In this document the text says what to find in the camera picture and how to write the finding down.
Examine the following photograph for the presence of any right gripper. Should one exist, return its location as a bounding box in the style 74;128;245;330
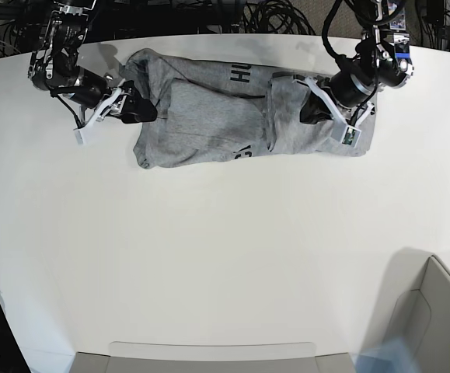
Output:
49;68;158;131

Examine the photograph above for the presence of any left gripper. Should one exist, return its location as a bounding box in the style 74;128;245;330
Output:
299;70;376;127

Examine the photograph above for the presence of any grey T-shirt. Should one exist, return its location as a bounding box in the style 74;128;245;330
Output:
121;49;376;169

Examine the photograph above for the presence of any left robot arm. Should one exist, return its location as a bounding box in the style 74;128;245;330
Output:
316;1;413;127

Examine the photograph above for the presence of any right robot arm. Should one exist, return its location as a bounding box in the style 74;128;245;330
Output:
28;1;158;131

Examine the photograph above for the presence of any grey bin right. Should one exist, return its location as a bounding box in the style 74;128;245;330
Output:
385;256;450;372

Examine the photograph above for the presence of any blue translucent object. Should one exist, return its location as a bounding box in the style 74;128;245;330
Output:
353;337;417;373

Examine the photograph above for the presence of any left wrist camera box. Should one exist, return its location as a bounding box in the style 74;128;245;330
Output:
331;123;361;148

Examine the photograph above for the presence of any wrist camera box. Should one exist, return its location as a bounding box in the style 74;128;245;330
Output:
73;126;96;146
331;123;361;148

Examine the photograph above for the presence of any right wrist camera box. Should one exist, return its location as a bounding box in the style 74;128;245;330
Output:
73;126;96;146

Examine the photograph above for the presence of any black cable bundle centre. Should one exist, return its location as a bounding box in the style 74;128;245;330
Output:
239;0;317;37

